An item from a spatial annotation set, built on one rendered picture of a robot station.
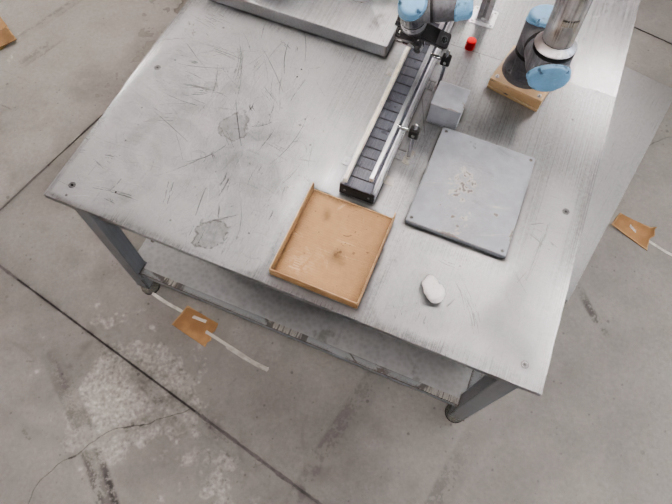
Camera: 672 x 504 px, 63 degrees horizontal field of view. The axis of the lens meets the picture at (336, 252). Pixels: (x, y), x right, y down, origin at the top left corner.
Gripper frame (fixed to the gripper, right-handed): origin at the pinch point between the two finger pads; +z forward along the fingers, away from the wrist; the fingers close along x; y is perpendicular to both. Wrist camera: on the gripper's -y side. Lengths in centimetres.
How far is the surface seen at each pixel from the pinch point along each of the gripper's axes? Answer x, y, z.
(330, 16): -2.3, 34.0, 7.5
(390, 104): 21.3, 2.3, -6.1
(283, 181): 55, 23, -20
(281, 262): 76, 12, -33
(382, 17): -8.1, 17.6, 10.9
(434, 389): 108, -45, 20
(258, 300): 103, 29, 23
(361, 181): 47, 0, -21
